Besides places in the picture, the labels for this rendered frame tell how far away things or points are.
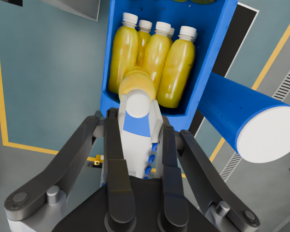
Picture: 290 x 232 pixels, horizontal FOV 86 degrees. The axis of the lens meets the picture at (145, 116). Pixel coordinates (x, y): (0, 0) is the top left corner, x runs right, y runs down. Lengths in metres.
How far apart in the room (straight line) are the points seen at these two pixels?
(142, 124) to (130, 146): 0.43
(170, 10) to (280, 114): 0.56
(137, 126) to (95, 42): 1.29
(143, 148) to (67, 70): 1.17
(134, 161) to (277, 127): 0.64
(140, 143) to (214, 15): 0.56
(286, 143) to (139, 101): 0.76
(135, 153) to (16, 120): 1.61
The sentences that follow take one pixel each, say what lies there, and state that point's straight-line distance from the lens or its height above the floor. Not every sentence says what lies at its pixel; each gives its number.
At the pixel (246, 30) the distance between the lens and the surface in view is 1.66.
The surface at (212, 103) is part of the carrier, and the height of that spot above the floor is 0.77.
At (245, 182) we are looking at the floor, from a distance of 2.90.
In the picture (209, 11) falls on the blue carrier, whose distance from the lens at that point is 0.56.
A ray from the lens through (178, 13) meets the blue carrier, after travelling 0.60.
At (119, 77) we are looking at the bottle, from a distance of 0.45.
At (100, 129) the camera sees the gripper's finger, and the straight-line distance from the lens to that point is 0.16.
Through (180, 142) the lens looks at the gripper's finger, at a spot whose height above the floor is 1.41.
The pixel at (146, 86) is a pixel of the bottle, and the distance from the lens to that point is 0.26.
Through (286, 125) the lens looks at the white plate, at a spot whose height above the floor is 1.04.
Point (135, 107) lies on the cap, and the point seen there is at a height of 1.33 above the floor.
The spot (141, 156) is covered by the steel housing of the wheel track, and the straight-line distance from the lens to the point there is 0.81.
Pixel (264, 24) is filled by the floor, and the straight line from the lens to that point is 1.93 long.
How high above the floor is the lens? 1.54
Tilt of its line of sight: 64 degrees down
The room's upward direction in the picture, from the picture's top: 173 degrees clockwise
